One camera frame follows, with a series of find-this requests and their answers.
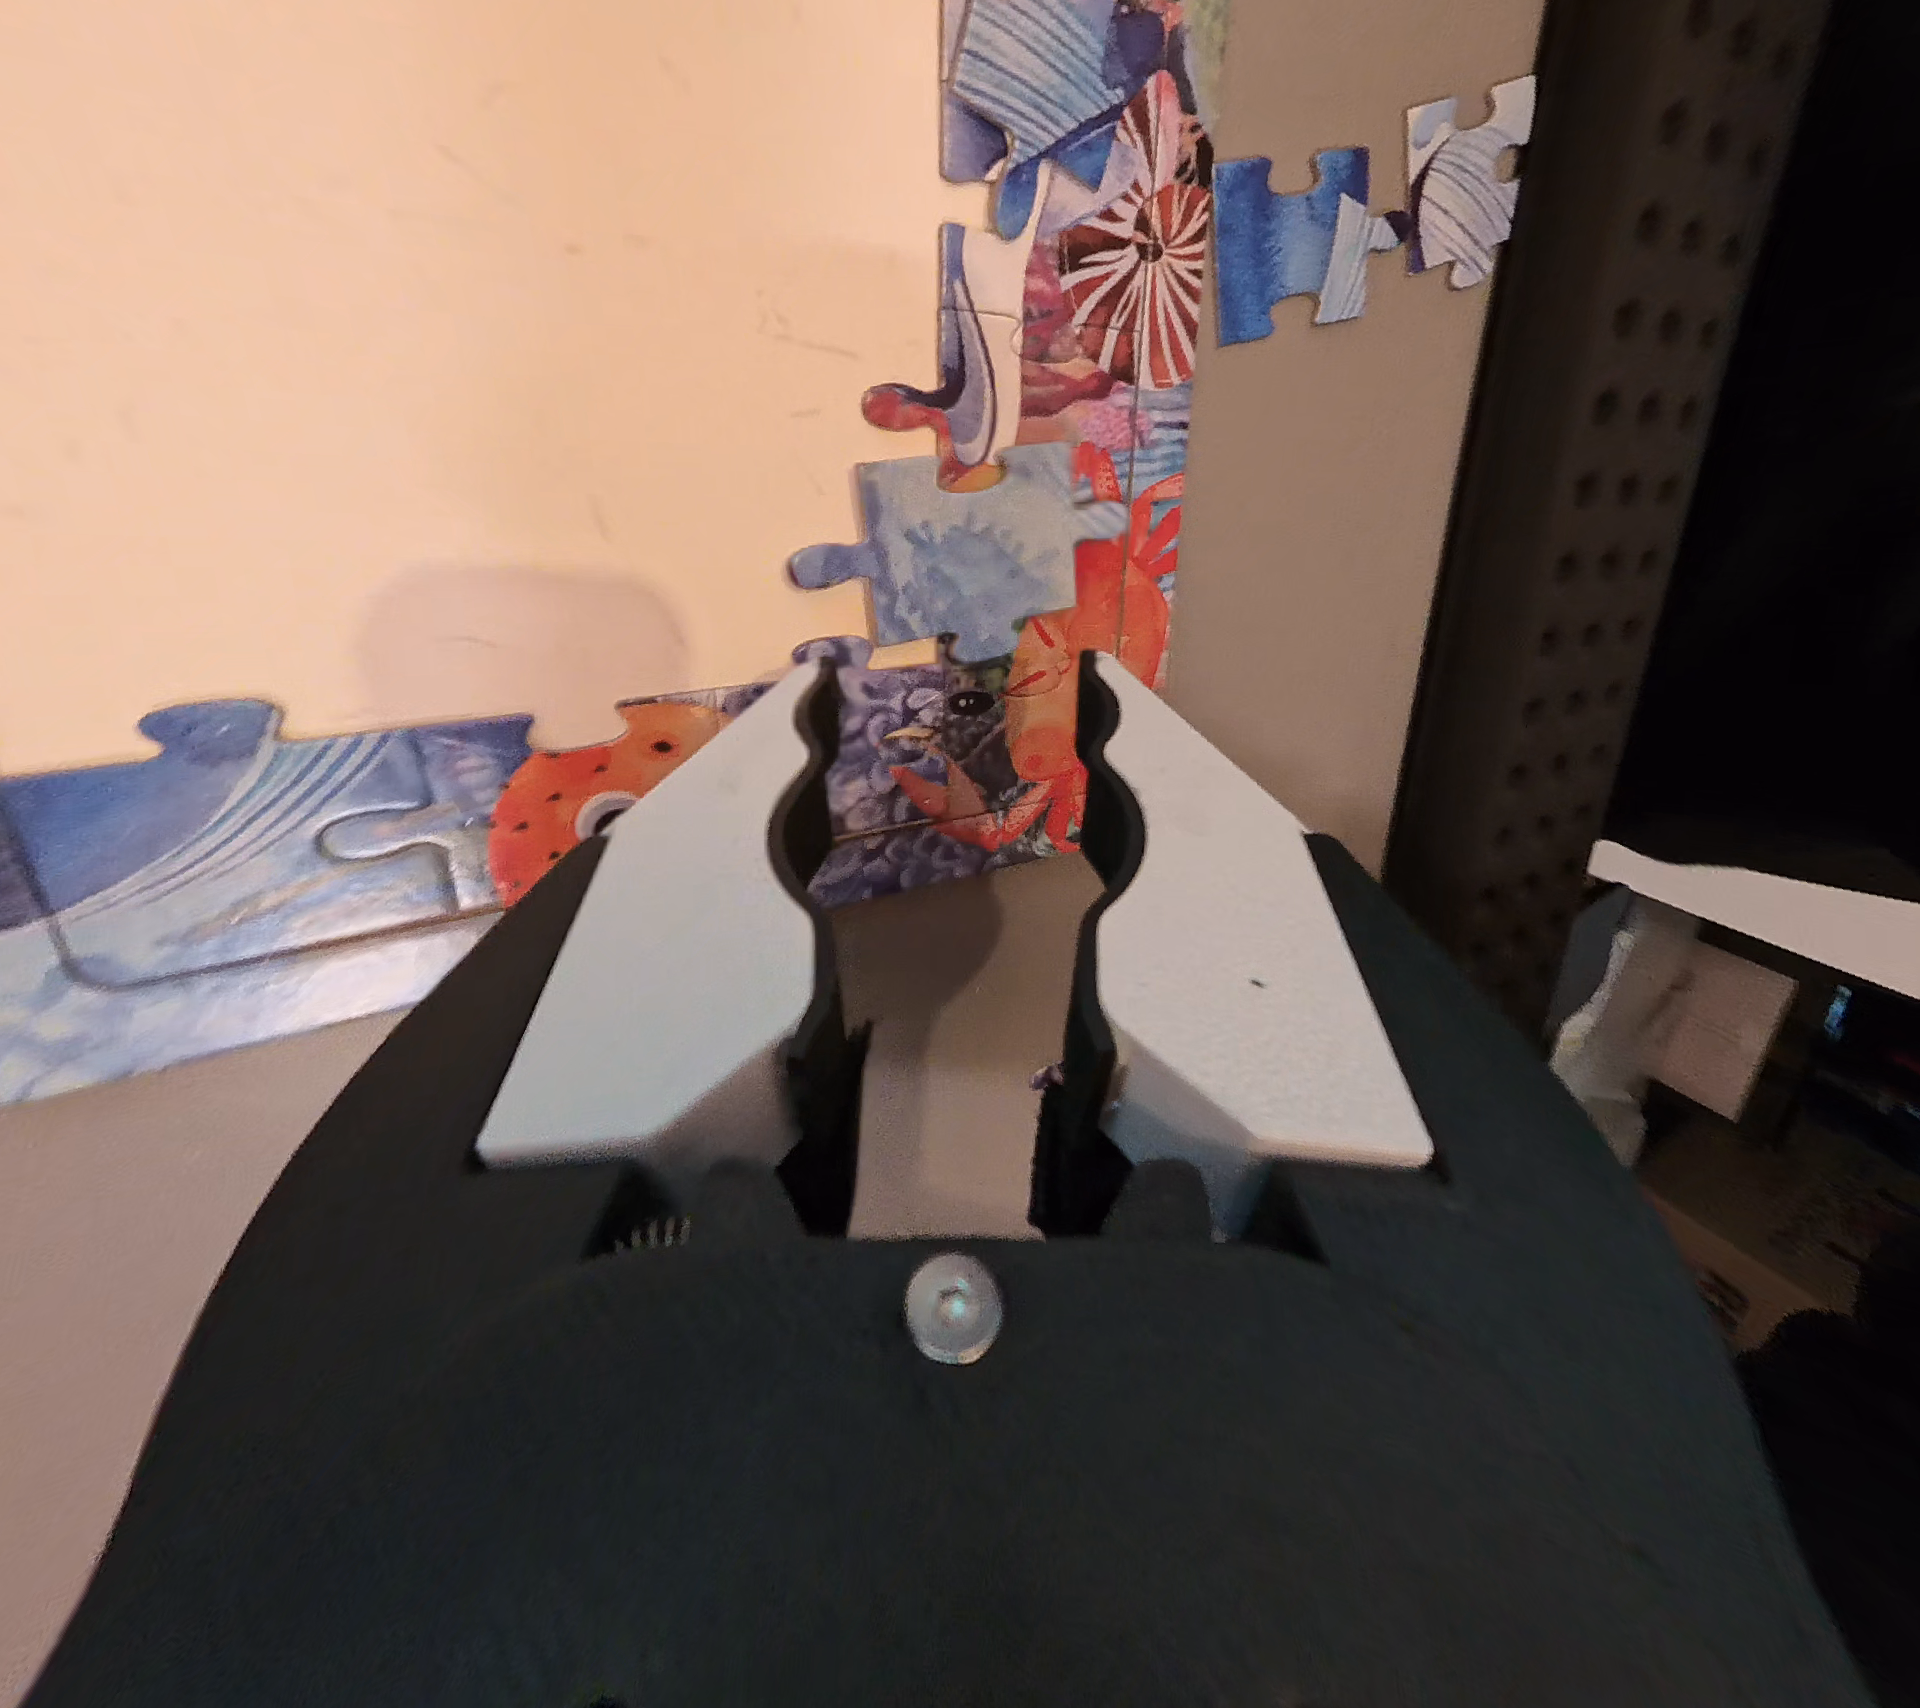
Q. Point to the pale blue striped puzzle piece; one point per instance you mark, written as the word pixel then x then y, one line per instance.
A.
pixel 1034 67

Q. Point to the sea animal jigsaw puzzle tray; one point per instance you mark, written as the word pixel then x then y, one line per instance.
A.
pixel 451 313

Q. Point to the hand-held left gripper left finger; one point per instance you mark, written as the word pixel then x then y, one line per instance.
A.
pixel 645 988

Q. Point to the white plastic bag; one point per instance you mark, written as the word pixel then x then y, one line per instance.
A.
pixel 1665 1018

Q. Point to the white flat board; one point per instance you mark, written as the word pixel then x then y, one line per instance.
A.
pixel 1754 907

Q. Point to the cardboard box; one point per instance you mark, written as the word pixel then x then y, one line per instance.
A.
pixel 1754 1212

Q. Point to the pale blue white puzzle piece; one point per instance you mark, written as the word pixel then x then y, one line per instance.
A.
pixel 974 553

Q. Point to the white blue striped puzzle piece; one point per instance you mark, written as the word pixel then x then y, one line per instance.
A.
pixel 1470 186

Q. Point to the blue puzzle piece striped end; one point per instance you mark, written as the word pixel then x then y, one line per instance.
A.
pixel 1274 238

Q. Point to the black perforated chair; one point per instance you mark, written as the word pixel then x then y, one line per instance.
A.
pixel 1635 388

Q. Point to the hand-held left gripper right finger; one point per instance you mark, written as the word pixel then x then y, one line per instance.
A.
pixel 1260 988

